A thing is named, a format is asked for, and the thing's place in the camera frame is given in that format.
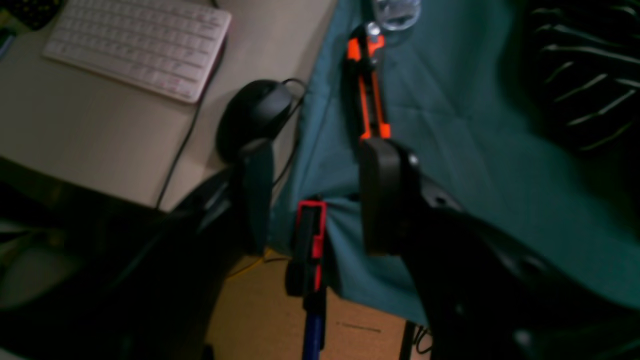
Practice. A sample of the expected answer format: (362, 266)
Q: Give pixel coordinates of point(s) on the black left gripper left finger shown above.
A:
(167, 292)

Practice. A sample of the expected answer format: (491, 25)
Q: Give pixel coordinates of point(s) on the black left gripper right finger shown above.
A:
(486, 295)

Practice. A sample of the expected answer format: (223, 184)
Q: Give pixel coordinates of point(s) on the navy white striped t-shirt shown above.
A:
(583, 58)

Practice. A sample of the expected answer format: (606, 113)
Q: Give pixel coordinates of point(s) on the orange black clamp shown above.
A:
(304, 271)

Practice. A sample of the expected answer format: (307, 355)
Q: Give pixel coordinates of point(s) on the black computer mouse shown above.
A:
(259, 110)

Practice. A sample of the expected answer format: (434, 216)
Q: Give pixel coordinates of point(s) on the teal table cloth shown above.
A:
(452, 94)

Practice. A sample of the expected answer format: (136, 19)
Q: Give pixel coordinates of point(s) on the white keyboard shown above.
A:
(168, 47)

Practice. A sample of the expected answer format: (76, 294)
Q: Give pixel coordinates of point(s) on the orange black utility knife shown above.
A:
(364, 59)

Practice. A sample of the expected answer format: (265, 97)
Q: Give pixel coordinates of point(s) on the clear plastic bit case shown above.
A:
(397, 15)

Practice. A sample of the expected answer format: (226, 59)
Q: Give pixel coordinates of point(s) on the blue clamp handle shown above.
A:
(315, 306)

